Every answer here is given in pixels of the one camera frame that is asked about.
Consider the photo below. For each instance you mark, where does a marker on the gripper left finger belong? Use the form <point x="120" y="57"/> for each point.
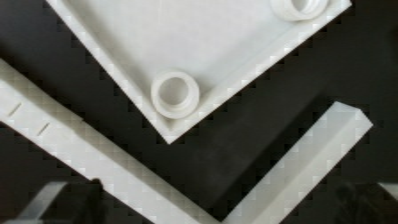
<point x="37" y="206"/>

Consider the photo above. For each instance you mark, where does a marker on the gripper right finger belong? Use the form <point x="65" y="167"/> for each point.
<point x="390" y="189"/>

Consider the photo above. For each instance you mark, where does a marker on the white square tabletop part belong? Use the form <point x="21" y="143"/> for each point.
<point x="186" y="48"/>

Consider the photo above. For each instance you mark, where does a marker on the white obstacle fence right bar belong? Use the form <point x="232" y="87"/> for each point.
<point x="302" y="166"/>

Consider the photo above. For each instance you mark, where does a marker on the white obstacle fence bar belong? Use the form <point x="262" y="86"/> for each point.
<point x="55" y="129"/>
<point x="302" y="166"/>

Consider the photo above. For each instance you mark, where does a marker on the white obstacle fence front bar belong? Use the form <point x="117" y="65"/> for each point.
<point x="55" y="129"/>

